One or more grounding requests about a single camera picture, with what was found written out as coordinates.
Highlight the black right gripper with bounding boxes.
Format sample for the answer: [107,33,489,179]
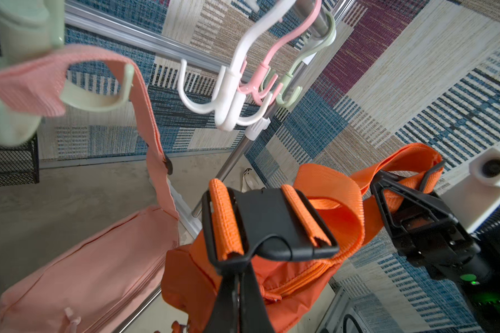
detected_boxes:
[370,161,493,283]

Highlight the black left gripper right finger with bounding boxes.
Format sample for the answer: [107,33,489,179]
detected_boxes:
[239,264,275,333]

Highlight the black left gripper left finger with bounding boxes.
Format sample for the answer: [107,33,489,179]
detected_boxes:
[204,273,239,333]

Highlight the orange sling bag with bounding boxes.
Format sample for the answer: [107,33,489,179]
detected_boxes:
[161,143,443,332]

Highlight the pink sling bag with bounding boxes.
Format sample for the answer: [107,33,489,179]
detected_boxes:
[0,70,179,332]

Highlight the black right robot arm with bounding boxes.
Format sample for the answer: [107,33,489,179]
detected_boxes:
[370,158,500,332]

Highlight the pale green right hook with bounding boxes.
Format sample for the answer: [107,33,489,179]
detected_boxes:
[260,10,338,110]

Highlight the pale green hook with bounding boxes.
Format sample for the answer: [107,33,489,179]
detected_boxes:
[260,10,338,110]
[0,1,139,147]

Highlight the white plastic hook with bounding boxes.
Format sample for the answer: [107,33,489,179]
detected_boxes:
[177,0,295,131]

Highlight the pink plastic hook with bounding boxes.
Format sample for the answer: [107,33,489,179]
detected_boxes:
[233,1,322,110]

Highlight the pale green left hook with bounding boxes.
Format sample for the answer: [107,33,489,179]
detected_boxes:
[0,1,139,147]

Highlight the black mesh shelf rack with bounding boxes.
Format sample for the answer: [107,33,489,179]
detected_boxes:
[0,134,40,187]

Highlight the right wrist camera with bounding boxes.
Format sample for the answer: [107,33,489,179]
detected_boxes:
[440,148,500,234]

